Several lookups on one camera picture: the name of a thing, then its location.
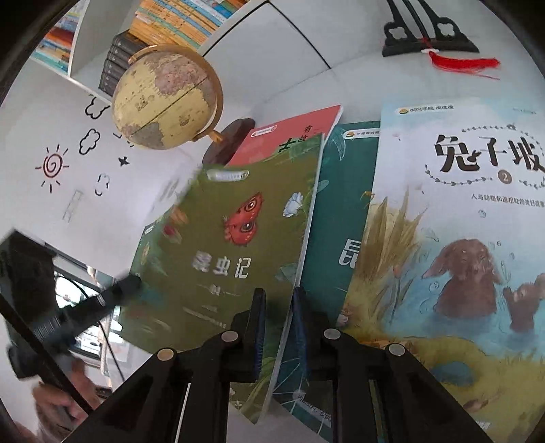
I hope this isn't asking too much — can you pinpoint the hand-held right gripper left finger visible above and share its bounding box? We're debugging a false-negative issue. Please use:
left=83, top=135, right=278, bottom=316
left=85, top=289, right=268, bottom=443

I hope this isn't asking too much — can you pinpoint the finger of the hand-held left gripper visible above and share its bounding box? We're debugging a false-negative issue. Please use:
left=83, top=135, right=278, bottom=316
left=55, top=275, right=143, bottom=341

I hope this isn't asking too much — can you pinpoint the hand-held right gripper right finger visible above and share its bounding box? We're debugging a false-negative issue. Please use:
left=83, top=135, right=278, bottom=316
left=292, top=287, right=495, bottom=443

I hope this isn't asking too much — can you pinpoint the dark green beetle book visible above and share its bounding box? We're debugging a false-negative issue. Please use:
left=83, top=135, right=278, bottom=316
left=128, top=209, right=192, bottom=290

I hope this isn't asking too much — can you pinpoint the olive green butterfly book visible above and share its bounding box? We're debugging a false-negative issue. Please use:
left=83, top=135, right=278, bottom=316
left=117, top=133, right=326, bottom=424

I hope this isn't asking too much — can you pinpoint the pink poet cover book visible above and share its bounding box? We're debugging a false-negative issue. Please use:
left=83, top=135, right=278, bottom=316
left=223, top=104, right=345, bottom=169

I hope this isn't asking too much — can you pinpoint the row of bright thin books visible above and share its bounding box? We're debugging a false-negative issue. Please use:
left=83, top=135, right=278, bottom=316
left=34, top=6, right=86, bottom=73

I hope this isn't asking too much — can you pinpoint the row of orange books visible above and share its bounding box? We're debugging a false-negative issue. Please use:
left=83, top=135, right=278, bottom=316
left=128, top=0, right=248, bottom=54

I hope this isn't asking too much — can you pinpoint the person's left hand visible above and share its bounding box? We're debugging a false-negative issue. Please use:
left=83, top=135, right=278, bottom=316
left=33, top=360, right=103, bottom=433

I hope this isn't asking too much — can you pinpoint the teal leaf cover book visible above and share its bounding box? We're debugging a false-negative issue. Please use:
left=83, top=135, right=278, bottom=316
left=268, top=120, right=384, bottom=441

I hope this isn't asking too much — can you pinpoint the light blue rabbit book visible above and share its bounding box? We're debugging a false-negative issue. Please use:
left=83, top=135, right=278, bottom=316
left=341, top=97, right=545, bottom=443

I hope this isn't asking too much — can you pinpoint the yellow desk globe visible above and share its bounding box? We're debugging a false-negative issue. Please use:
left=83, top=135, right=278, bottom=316
left=111, top=46, right=261, bottom=171

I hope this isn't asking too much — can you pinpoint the row of dark volumes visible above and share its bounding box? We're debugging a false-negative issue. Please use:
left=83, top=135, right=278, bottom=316
left=98, top=31, right=147, bottom=96

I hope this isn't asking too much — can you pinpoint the white bookshelf cabinet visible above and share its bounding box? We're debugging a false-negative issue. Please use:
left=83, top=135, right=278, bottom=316
left=30, top=0, right=337, bottom=105

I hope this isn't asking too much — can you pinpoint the black fan stand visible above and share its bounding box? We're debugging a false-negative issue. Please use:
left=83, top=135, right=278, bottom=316
left=381, top=0, right=480, bottom=58

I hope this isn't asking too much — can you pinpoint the red tassel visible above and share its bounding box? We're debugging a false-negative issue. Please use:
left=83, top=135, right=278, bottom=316
left=419, top=38, right=502, bottom=81

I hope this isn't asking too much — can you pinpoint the ladder wall sticker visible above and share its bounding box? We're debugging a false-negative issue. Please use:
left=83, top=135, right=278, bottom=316
left=61, top=189, right=84, bottom=223

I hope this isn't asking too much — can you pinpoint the red sun wall sticker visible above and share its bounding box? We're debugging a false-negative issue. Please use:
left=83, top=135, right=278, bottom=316
left=36, top=145, right=69, bottom=194

